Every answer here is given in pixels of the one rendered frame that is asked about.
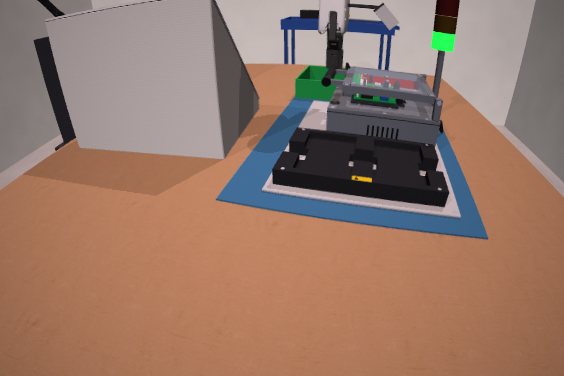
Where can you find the green circuit board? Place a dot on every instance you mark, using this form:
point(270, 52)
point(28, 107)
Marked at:
point(375, 99)

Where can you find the green bin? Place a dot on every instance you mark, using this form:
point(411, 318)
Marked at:
point(308, 84)

